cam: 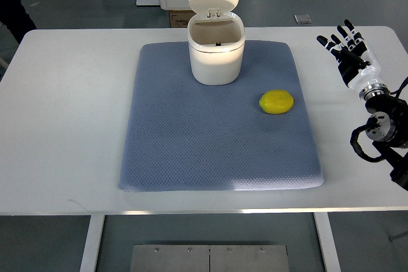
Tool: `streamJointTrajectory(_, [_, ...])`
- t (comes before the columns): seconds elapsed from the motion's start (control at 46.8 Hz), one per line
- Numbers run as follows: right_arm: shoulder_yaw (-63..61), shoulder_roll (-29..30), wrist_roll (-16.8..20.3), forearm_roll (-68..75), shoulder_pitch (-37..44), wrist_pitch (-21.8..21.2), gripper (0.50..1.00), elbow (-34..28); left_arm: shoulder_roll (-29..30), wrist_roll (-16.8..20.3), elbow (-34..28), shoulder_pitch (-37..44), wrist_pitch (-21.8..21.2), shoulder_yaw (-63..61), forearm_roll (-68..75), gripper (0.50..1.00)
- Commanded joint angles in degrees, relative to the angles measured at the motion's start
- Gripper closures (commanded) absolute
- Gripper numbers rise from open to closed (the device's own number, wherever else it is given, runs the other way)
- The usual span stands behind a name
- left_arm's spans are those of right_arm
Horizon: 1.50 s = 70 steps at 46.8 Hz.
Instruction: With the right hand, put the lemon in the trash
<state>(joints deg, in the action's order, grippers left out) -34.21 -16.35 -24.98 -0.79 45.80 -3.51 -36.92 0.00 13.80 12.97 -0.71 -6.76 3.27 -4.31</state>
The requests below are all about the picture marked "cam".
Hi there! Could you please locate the grey floor plate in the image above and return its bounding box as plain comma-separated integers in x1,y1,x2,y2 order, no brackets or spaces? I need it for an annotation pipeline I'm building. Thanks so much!
293,14,312,24

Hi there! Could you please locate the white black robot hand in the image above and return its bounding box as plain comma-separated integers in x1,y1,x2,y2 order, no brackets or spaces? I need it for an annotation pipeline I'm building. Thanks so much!
317,19,384,92

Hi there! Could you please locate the brown cardboard box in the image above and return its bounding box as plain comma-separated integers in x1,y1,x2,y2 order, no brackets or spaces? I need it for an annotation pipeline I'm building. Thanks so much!
168,10,195,28

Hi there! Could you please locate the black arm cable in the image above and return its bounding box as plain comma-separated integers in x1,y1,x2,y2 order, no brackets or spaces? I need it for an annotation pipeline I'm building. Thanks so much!
350,115,388,163

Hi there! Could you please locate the right white table leg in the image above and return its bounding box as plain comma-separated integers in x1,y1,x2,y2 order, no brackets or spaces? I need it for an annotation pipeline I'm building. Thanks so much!
314,212,341,272

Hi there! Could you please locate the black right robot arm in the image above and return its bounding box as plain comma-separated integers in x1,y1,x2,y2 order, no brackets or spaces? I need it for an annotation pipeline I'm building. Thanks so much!
354,83,407,190

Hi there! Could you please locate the white table leg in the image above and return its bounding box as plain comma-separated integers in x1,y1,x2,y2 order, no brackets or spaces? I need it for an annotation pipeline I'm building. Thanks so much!
314,212,341,272
80,214,105,272

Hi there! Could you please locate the person in dark clothes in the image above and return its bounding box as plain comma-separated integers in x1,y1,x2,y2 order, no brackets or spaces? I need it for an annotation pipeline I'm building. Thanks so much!
1,0,36,44

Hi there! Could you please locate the yellow lemon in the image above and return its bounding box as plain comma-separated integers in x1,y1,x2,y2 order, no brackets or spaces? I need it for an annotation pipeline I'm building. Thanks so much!
259,90,295,115

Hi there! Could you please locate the left white table leg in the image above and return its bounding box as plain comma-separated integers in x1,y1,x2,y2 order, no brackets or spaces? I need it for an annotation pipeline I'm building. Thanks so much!
80,214,105,272

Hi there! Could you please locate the blue textured mat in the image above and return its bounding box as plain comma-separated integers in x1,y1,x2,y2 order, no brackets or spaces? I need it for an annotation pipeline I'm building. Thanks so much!
119,40,324,192

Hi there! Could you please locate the white trash can open lid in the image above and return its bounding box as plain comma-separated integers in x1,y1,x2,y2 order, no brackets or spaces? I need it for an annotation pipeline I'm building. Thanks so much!
187,0,245,85

